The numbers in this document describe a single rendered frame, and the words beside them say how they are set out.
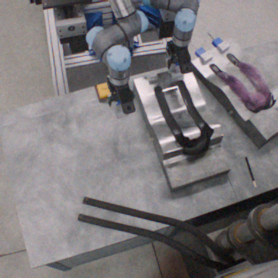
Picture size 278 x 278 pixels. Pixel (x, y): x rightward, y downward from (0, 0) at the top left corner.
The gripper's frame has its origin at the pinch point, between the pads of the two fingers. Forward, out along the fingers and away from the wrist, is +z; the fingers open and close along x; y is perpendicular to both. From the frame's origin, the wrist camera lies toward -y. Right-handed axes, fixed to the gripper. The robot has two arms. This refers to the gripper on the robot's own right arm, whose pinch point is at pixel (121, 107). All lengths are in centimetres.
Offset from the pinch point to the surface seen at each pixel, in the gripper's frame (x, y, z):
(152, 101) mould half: -14.3, 1.8, 6.3
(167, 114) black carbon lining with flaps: -18.7, -5.2, 7.1
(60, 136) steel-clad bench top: 27.0, 1.8, 14.9
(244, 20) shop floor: -129, 91, 95
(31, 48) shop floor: 35, 112, 95
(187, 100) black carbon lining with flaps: -29.2, -2.0, 7.0
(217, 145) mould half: -34.2, -24.6, 8.4
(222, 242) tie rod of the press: -22, -62, 10
